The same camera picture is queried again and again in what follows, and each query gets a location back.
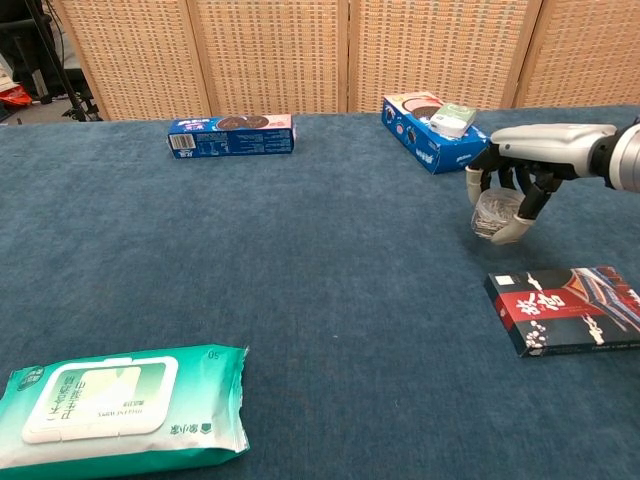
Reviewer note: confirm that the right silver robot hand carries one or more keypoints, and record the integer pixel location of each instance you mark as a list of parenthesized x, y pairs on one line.
[(550, 147)]

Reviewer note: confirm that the clear plastic cup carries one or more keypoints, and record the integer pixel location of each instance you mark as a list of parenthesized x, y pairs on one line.
[(492, 212)]

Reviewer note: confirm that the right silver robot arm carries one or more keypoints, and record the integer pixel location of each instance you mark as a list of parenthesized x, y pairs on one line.
[(625, 160)]

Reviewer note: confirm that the wide blue Oreo box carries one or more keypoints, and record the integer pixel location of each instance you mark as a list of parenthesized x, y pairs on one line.
[(415, 135)]

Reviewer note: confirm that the black red patterned box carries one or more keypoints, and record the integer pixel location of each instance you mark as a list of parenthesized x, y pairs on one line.
[(560, 310)]

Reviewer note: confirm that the slim blue Oreo box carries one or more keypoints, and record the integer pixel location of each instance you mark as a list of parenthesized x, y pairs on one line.
[(235, 140)]

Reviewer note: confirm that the small mint green pack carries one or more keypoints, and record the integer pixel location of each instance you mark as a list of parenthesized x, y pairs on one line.
[(452, 120)]

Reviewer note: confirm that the blue carpet table mat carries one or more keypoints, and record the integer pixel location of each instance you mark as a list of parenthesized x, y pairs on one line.
[(320, 280)]

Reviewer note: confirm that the bamboo folding screen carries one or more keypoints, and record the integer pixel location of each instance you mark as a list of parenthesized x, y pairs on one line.
[(280, 55)]

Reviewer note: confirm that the black tripod stand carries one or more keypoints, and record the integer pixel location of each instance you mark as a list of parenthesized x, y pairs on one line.
[(65, 75)]

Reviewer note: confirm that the green wet wipes pack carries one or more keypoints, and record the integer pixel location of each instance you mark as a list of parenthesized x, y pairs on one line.
[(115, 405)]

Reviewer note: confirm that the black office chair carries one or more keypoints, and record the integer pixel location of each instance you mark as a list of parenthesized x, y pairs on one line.
[(30, 55)]

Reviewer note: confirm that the red plastic bag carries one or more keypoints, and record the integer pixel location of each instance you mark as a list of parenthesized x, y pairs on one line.
[(15, 96)]

